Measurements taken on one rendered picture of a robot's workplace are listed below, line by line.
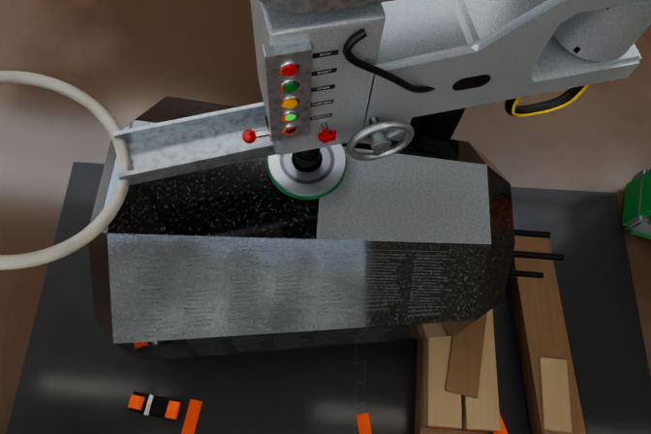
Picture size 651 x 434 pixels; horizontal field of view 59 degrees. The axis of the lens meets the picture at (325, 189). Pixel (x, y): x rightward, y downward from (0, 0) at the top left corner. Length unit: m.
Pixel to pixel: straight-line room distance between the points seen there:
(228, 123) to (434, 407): 1.21
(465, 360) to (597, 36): 1.22
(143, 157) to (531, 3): 0.91
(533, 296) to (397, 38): 1.50
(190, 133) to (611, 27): 0.96
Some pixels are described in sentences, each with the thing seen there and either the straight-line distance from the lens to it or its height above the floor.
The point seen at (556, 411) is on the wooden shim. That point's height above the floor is 0.13.
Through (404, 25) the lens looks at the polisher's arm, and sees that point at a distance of 1.18.
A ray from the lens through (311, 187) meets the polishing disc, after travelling 1.55.
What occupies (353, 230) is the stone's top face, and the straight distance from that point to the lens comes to 1.56.
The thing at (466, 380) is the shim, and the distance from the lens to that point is 2.15.
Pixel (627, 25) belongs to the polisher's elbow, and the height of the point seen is 1.40.
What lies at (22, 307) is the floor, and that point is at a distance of 2.60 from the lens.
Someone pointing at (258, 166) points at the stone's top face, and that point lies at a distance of 1.63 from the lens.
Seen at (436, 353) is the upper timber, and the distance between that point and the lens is 2.15.
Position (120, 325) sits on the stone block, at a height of 0.65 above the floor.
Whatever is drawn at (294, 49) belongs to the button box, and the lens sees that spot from 0.97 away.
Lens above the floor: 2.31
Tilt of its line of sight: 66 degrees down
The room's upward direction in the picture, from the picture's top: 6 degrees clockwise
